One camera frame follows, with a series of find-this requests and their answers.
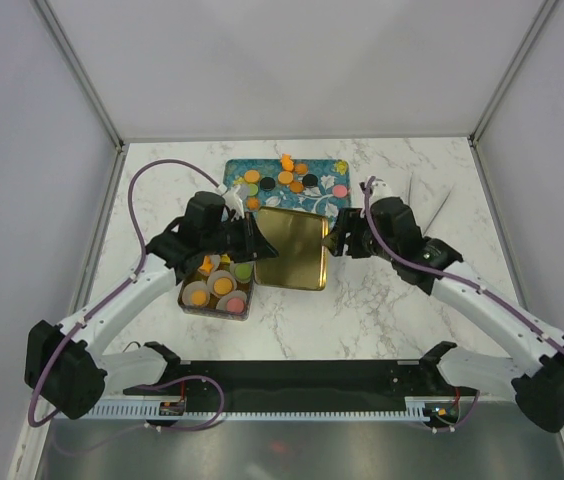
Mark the orange fish cookie on tray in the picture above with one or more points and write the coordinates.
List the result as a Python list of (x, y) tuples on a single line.
[(287, 162)]

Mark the gold tin lid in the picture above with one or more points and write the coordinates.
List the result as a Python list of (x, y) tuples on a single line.
[(298, 237)]

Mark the white paper cup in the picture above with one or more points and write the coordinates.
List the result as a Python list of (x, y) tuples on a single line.
[(221, 305), (196, 285), (216, 261), (215, 275)]

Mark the black sandwich cookie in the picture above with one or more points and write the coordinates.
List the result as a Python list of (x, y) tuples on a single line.
[(267, 184), (309, 180)]

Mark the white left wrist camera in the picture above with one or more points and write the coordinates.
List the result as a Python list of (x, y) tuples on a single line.
[(233, 198)]

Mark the teal floral tray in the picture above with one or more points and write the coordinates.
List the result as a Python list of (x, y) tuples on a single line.
[(295, 196)]

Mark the square cookie tin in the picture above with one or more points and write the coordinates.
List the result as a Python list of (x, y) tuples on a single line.
[(210, 310)]

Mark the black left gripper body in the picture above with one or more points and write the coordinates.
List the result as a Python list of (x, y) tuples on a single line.
[(227, 239)]

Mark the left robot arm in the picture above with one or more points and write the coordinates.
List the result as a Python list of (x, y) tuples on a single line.
[(66, 363)]

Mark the orange round cookie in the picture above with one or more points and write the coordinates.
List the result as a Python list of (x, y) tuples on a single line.
[(223, 286), (251, 176), (199, 298), (285, 177)]

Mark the orange flower cookie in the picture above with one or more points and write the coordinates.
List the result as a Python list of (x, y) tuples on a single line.
[(252, 203)]

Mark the metal tongs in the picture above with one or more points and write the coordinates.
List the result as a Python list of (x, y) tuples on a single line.
[(438, 205)]

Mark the orange fish cookie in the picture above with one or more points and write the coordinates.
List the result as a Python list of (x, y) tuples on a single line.
[(287, 162), (207, 266)]

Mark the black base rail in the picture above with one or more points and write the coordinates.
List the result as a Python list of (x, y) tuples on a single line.
[(311, 386)]

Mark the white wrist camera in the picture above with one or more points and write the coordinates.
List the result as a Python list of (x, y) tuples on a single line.
[(233, 198), (375, 189)]

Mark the green cookie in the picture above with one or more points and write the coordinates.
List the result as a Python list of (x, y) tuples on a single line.
[(252, 189), (243, 271)]

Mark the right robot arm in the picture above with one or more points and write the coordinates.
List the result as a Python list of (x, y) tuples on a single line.
[(531, 374)]

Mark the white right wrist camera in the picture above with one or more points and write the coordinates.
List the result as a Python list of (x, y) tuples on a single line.
[(375, 189)]

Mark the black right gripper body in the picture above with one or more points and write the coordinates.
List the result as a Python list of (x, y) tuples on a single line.
[(360, 242)]

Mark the pink cookie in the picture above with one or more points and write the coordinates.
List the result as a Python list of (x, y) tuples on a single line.
[(339, 191), (235, 305)]

